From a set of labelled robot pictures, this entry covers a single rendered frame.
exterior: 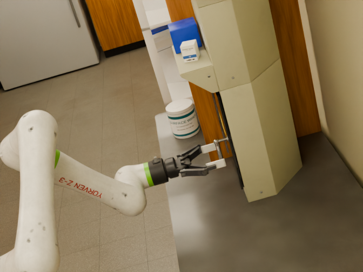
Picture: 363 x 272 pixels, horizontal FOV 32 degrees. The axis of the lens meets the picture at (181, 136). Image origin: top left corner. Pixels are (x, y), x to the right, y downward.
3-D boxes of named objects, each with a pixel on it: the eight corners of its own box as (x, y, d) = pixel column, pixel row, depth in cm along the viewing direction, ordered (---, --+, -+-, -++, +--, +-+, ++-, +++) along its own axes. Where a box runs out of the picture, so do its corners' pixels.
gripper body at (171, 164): (164, 166, 225) (189, 159, 225) (162, 155, 233) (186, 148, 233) (169, 183, 229) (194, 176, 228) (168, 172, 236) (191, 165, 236)
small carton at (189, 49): (200, 54, 221) (195, 39, 218) (197, 60, 216) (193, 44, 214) (186, 57, 222) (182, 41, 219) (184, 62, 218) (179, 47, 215)
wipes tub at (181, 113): (198, 122, 304) (190, 95, 298) (201, 134, 293) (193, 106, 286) (172, 130, 305) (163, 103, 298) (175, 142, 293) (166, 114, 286)
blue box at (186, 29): (199, 38, 236) (193, 15, 232) (202, 46, 227) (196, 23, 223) (173, 46, 236) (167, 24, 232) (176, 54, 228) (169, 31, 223)
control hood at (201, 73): (206, 60, 242) (200, 36, 238) (220, 92, 213) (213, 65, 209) (177, 68, 243) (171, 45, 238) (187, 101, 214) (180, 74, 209)
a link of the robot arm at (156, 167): (154, 179, 238) (156, 192, 229) (146, 153, 232) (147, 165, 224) (169, 175, 237) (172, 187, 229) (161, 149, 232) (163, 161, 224)
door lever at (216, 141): (233, 158, 230) (232, 155, 233) (227, 136, 226) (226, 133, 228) (219, 162, 230) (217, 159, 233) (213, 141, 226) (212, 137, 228)
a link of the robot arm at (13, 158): (1, 150, 193) (14, 119, 200) (-12, 165, 203) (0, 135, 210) (55, 173, 200) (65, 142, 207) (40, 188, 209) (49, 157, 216)
